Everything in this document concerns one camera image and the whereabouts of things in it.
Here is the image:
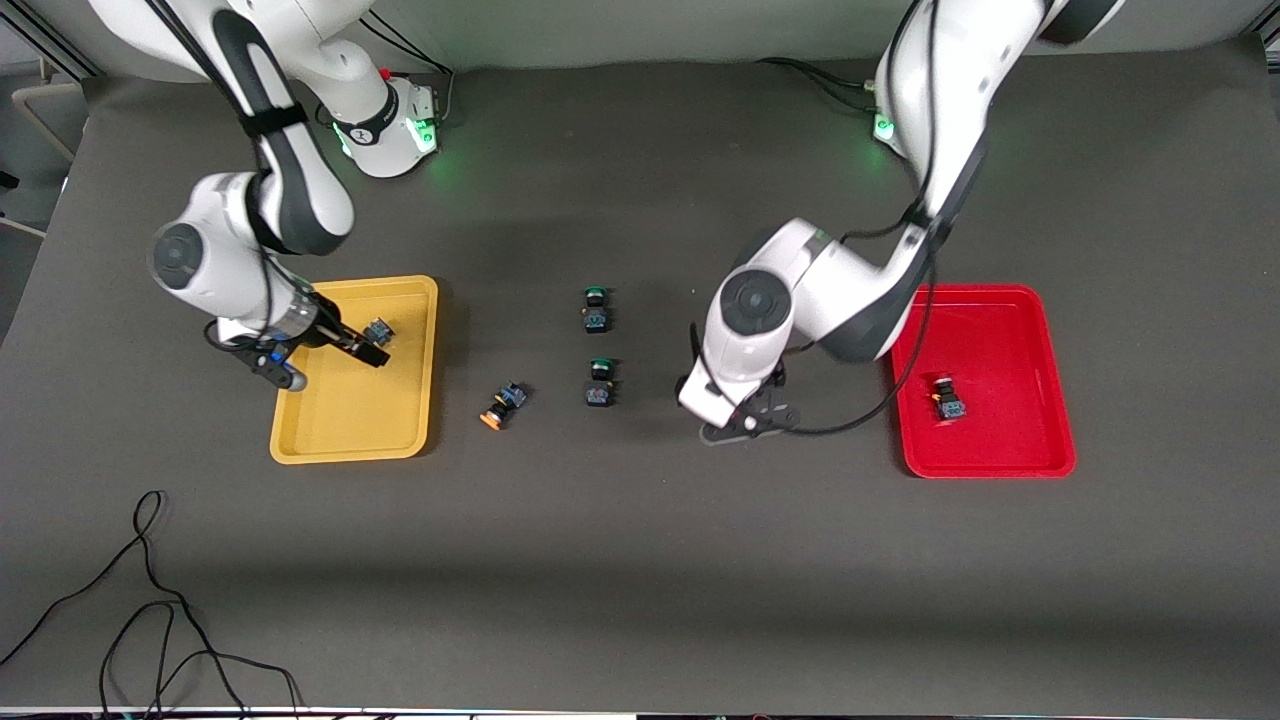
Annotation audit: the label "red push button switch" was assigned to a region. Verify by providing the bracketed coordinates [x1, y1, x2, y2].
[930, 374, 968, 423]

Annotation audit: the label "yellow plastic tray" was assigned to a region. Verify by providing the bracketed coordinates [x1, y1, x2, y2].
[269, 275, 440, 466]

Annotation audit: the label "dark grey table mat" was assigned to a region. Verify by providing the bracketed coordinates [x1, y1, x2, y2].
[0, 40, 1280, 713]

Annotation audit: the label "red plastic tray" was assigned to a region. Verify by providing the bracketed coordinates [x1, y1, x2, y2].
[885, 284, 1078, 480]

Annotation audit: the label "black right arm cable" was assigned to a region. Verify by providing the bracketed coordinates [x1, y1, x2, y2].
[145, 0, 281, 353]

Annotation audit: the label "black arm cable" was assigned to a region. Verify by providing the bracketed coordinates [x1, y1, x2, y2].
[690, 0, 946, 437]
[145, 0, 281, 353]

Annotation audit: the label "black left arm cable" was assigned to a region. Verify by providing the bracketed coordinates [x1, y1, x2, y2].
[690, 0, 946, 437]

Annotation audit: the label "black right arm base cables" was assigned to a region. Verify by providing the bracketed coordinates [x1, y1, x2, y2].
[360, 10, 456, 126]

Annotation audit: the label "black arm base cables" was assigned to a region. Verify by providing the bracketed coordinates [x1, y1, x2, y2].
[360, 10, 456, 126]
[757, 55, 886, 113]

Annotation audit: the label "thin black loose cable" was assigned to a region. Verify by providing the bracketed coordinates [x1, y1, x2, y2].
[0, 490, 303, 719]

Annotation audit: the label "black left arm base cables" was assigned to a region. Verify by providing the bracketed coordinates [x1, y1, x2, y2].
[757, 55, 886, 113]

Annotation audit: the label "beige chair frame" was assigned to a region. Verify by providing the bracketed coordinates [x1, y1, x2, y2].
[12, 82, 89, 161]

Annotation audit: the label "black metal rail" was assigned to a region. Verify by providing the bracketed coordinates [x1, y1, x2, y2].
[0, 5, 101, 81]

